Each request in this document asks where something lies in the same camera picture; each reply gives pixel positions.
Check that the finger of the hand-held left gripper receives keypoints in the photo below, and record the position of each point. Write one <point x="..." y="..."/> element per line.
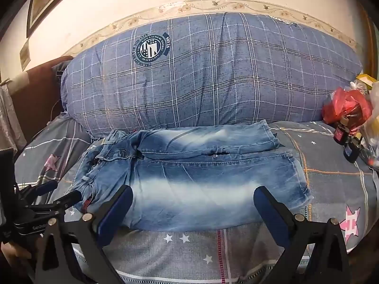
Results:
<point x="44" y="188"/>
<point x="69" y="198"/>

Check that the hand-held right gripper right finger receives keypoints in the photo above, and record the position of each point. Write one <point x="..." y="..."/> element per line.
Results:
<point x="271" y="213"/>

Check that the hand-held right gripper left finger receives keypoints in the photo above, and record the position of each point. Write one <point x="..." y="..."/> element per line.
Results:
<point x="115" y="213"/>

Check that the blue denim pants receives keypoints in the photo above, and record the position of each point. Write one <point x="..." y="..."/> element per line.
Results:
<point x="192" y="195"/>

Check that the person's left hand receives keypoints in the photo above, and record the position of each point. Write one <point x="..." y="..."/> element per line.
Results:
<point x="14" y="250"/>

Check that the grey hanging cloth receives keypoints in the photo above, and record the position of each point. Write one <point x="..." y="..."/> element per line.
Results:
<point x="9" y="118"/>

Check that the grey star print bed sheet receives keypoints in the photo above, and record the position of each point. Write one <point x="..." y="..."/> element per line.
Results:
<point x="192" y="251"/>

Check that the brown headboard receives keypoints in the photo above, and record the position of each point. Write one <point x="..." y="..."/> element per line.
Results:
<point x="38" y="94"/>

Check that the dark blue bottle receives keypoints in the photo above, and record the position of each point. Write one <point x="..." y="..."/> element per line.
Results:
<point x="352" y="151"/>

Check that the dark red bottle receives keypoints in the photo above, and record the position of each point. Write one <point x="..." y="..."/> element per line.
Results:
<point x="342" y="131"/>

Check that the red plastic bag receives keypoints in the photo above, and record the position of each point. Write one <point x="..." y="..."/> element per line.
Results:
<point x="346" y="103"/>

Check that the yellow packet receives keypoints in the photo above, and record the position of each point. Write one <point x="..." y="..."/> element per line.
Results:
<point x="365" y="80"/>

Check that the small wall picture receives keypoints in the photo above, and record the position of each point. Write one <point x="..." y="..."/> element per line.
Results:
<point x="24" y="54"/>

